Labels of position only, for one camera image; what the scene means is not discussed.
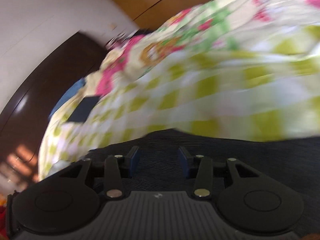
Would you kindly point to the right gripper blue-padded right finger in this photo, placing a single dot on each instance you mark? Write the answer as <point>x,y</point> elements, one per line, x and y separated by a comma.
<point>200,168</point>

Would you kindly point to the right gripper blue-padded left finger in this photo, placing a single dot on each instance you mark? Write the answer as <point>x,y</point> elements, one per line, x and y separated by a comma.
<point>117,167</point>

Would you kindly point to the dark grey knit pants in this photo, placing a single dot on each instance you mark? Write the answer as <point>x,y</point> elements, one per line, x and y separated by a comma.
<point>294,163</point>

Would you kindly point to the dark blue folded cloth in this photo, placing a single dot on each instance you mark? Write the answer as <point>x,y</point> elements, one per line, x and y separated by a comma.
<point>84,108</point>

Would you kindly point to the blue pillow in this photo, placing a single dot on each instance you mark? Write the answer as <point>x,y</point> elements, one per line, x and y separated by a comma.
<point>72,91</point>

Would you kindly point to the dark wooden headboard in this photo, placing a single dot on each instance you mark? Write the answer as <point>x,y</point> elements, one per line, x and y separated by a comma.
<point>25,117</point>

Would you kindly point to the green checked bed quilt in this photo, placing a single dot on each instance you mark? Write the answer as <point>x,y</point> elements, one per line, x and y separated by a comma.
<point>236,69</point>

